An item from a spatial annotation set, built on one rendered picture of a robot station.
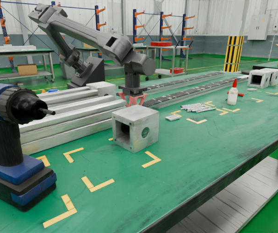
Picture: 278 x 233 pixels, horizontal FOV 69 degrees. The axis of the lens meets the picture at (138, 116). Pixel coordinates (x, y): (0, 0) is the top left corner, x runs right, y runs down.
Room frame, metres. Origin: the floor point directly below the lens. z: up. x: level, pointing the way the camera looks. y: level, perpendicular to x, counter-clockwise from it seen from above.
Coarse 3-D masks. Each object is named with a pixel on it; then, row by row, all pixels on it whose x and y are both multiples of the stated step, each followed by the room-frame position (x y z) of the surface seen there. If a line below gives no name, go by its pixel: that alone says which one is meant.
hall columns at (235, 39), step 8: (240, 0) 6.48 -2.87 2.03; (248, 0) 6.56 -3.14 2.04; (240, 8) 6.45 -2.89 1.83; (240, 16) 6.42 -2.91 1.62; (232, 24) 6.58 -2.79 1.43; (240, 24) 6.39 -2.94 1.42; (232, 32) 6.55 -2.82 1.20; (240, 32) 6.62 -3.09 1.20; (232, 40) 6.49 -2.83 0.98; (240, 40) 6.44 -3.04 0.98; (232, 48) 6.46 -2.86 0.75; (240, 48) 6.49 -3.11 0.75; (232, 56) 6.43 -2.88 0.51; (240, 56) 6.54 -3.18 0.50; (224, 64) 6.60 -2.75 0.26; (232, 64) 6.39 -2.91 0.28; (232, 72) 6.36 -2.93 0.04
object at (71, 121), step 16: (112, 96) 0.72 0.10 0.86; (64, 112) 0.59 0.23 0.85; (80, 112) 0.55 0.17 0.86; (96, 112) 0.59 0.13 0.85; (32, 128) 0.46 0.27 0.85; (48, 128) 0.49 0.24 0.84; (64, 128) 0.52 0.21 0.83; (80, 128) 0.55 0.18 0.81; (96, 128) 0.58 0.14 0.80; (32, 144) 0.46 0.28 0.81; (48, 144) 0.48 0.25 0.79
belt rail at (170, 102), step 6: (246, 78) 1.40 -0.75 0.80; (222, 84) 1.18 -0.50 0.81; (228, 84) 1.25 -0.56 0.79; (204, 90) 1.05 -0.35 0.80; (210, 90) 1.10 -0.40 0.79; (216, 90) 1.14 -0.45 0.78; (186, 96) 0.95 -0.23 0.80; (192, 96) 0.98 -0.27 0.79; (162, 102) 0.83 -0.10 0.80; (168, 102) 0.87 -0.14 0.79; (174, 102) 0.89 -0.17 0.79
